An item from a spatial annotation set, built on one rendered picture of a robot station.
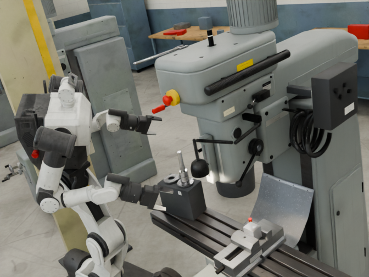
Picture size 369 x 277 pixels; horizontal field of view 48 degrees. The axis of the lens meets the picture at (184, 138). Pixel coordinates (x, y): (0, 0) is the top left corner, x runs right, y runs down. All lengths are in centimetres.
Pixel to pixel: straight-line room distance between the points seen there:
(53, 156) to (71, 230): 188
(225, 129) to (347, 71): 51
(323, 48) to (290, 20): 468
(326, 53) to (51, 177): 134
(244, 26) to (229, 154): 51
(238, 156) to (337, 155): 63
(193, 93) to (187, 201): 88
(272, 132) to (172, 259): 196
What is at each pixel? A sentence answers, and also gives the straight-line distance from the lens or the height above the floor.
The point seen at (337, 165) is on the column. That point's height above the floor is 115.
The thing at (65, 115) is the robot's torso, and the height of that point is 171.
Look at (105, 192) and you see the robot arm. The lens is 177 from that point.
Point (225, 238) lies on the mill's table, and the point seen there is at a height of 93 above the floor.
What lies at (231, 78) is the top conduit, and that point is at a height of 180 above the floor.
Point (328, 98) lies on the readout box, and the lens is 163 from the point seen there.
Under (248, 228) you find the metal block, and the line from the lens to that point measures 193.
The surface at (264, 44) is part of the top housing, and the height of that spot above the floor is 185.
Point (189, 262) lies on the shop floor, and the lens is 345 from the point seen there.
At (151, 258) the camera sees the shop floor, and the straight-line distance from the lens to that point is 358.
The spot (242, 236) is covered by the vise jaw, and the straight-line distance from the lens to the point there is 194.
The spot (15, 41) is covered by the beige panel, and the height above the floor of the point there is 189.
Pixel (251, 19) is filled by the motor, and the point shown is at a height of 195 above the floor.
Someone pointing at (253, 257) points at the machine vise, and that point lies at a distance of 193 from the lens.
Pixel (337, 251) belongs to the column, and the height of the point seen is 67.
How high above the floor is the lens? 225
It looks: 24 degrees down
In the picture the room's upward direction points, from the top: 12 degrees counter-clockwise
